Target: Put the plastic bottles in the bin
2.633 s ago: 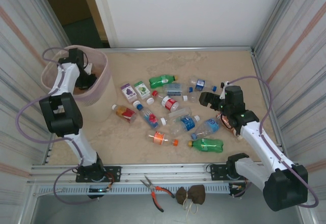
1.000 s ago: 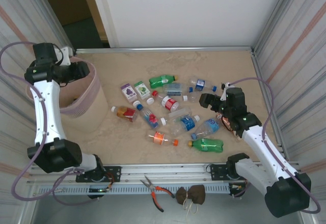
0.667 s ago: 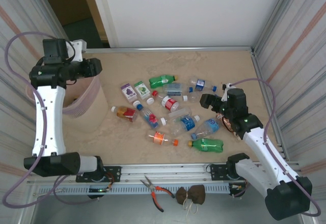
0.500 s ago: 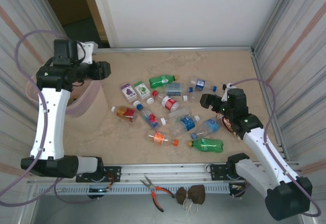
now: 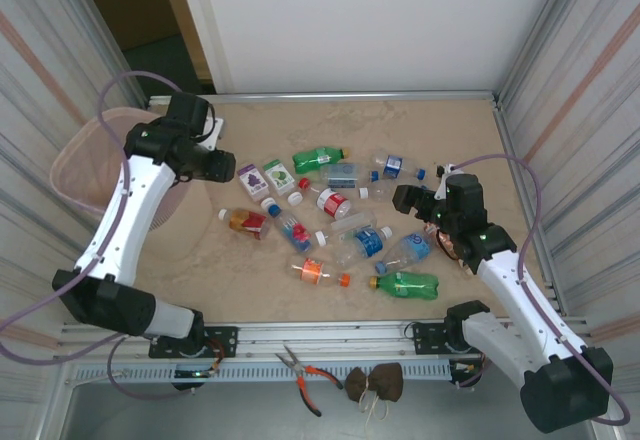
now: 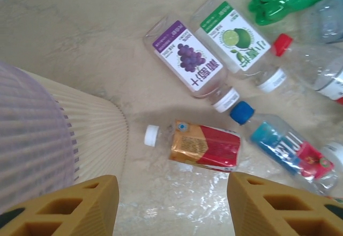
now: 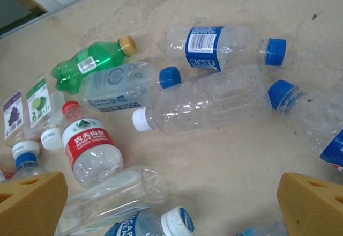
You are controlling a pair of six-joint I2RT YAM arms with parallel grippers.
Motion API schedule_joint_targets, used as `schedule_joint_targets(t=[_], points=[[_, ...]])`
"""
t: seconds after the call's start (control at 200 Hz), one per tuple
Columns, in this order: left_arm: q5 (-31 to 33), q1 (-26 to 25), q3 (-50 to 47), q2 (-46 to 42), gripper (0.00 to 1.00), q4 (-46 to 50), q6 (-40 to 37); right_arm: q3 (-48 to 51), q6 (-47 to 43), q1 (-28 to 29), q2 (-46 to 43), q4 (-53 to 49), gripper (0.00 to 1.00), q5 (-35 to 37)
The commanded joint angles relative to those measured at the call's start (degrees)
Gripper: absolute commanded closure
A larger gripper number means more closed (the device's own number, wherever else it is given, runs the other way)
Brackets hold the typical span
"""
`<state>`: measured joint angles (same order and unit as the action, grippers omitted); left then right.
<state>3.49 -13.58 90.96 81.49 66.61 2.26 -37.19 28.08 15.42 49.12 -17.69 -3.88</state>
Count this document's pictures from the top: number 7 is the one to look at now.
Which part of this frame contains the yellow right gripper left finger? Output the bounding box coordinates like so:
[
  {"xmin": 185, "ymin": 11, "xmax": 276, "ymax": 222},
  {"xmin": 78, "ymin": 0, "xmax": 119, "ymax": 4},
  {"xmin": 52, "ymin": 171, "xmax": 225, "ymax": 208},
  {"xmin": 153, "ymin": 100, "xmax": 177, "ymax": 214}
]
[{"xmin": 0, "ymin": 171, "xmax": 68, "ymax": 236}]

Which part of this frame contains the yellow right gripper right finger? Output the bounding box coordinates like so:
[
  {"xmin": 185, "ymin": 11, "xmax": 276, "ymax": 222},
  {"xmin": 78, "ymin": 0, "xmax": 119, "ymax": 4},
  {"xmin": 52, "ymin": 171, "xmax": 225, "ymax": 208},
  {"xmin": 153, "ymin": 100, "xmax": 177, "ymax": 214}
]
[{"xmin": 277, "ymin": 173, "xmax": 343, "ymax": 236}]

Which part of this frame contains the clear bottle pink flower label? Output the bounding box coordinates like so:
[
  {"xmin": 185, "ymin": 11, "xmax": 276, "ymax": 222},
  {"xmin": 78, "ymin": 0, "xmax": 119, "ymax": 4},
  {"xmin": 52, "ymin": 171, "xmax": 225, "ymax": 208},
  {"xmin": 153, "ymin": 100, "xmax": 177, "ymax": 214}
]
[{"xmin": 10, "ymin": 152, "xmax": 54, "ymax": 183}]

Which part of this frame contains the light blue label bottle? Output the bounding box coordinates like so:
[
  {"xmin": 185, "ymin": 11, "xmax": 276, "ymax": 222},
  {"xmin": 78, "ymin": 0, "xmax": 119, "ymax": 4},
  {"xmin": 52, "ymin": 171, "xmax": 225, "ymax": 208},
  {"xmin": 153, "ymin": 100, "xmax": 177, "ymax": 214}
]
[{"xmin": 235, "ymin": 221, "xmax": 292, "ymax": 236}]

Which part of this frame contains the clear bottle red label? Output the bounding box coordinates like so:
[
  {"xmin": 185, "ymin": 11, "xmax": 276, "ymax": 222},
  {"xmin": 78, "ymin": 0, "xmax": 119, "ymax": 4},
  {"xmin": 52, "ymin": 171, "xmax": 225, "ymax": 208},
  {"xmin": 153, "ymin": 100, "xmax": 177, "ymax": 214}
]
[{"xmin": 61, "ymin": 101, "xmax": 125, "ymax": 190}]

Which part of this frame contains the dark blue label bottle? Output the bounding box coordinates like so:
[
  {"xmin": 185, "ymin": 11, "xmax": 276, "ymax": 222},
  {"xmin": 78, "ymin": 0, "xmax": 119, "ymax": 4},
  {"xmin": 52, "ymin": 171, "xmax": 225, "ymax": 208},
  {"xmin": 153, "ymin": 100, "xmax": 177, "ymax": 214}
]
[{"xmin": 267, "ymin": 79, "xmax": 343, "ymax": 173}]

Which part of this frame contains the small bottle purple grape label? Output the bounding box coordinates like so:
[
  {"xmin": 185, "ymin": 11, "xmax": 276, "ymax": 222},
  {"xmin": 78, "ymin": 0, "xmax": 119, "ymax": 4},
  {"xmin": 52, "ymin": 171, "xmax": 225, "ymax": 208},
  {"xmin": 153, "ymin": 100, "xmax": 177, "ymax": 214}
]
[{"xmin": 3, "ymin": 90, "xmax": 41, "ymax": 158}]

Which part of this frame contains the small bottle green lime label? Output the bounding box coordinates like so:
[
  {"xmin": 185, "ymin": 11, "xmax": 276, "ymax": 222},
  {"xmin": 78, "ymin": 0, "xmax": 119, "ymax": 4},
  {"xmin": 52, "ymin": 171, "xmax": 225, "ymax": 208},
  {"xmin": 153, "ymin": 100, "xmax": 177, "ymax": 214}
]
[{"xmin": 26, "ymin": 76, "xmax": 64, "ymax": 151}]

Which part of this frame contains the blue label bottle white cap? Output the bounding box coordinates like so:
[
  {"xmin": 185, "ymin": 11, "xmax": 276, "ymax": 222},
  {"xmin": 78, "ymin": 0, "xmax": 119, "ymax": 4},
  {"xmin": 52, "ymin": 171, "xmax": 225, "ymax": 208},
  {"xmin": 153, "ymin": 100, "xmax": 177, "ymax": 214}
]
[{"xmin": 103, "ymin": 205, "xmax": 196, "ymax": 236}]

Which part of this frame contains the clear unlabelled bottle white cap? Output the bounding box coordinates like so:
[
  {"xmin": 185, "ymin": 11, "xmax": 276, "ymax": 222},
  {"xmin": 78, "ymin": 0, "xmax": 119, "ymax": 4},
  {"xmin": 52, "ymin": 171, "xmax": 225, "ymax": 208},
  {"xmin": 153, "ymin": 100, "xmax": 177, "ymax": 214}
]
[{"xmin": 132, "ymin": 64, "xmax": 273, "ymax": 136}]

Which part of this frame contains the clear bottle pale blue label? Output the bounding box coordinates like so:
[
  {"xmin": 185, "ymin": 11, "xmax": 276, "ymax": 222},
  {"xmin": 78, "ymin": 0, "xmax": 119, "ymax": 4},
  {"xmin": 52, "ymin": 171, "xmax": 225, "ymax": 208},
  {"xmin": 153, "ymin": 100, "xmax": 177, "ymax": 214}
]
[{"xmin": 80, "ymin": 61, "xmax": 182, "ymax": 113}]

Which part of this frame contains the green bottle yellow cap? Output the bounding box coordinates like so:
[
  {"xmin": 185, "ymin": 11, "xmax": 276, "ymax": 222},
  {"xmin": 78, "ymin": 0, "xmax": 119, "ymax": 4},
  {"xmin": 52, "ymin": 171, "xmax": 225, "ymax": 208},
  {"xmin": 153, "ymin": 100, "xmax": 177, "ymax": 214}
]
[{"xmin": 51, "ymin": 35, "xmax": 138, "ymax": 95}]

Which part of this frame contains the clear bottle blue barcode label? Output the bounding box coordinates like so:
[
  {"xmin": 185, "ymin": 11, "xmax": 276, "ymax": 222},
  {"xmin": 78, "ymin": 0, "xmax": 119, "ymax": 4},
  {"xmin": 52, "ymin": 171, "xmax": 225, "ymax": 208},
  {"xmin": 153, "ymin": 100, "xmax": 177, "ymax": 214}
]
[{"xmin": 160, "ymin": 23, "xmax": 287, "ymax": 72}]

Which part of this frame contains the aluminium table edge rail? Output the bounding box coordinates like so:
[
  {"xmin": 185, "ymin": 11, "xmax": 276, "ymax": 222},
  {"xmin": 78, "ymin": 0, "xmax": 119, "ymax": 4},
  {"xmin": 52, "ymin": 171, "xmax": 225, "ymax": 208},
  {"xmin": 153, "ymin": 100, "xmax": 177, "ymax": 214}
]
[{"xmin": 0, "ymin": 0, "xmax": 129, "ymax": 40}]

